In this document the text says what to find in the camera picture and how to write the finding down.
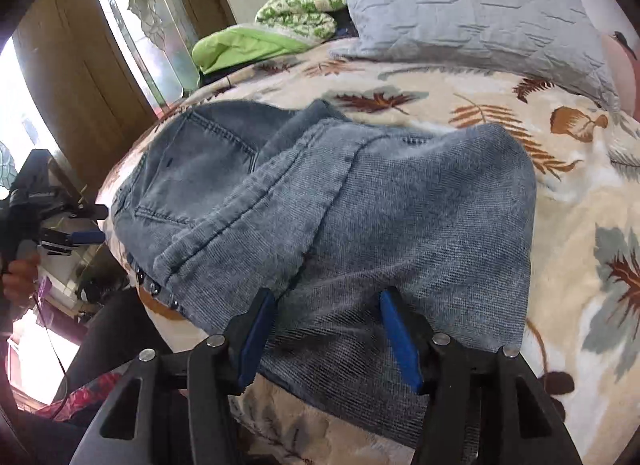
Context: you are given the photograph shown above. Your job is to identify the leaf print bed blanket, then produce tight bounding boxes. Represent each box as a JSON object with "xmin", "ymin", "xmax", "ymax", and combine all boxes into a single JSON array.
[{"xmin": 94, "ymin": 37, "xmax": 640, "ymax": 465}]

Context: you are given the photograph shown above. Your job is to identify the person left hand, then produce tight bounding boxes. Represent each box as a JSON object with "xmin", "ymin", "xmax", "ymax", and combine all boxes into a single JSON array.
[{"xmin": 2, "ymin": 253, "xmax": 40, "ymax": 308}]

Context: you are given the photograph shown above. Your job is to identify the wooden stained glass door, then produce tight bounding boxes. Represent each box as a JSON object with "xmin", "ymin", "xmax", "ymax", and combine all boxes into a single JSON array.
[{"xmin": 11, "ymin": 0, "xmax": 233, "ymax": 196}]

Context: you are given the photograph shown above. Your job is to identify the grey washed denim pants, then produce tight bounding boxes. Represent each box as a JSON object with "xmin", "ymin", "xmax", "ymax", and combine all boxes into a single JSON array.
[{"xmin": 111, "ymin": 100, "xmax": 536, "ymax": 447}]

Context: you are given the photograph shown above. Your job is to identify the green patterned folded blanket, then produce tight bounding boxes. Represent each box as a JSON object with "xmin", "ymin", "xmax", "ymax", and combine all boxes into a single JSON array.
[{"xmin": 191, "ymin": 0, "xmax": 347, "ymax": 75}]

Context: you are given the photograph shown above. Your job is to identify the small black object on bolster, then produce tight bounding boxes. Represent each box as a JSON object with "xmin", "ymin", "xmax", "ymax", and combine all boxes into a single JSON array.
[{"xmin": 613, "ymin": 31, "xmax": 637, "ymax": 59}]

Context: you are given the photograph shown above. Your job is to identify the grey quilted pillow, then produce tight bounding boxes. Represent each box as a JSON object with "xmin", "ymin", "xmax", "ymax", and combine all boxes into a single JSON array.
[{"xmin": 343, "ymin": 0, "xmax": 620, "ymax": 111}]

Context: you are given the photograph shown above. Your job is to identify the black cable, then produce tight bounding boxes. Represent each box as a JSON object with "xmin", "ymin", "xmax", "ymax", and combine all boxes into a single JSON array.
[{"xmin": 29, "ymin": 288, "xmax": 72, "ymax": 421}]

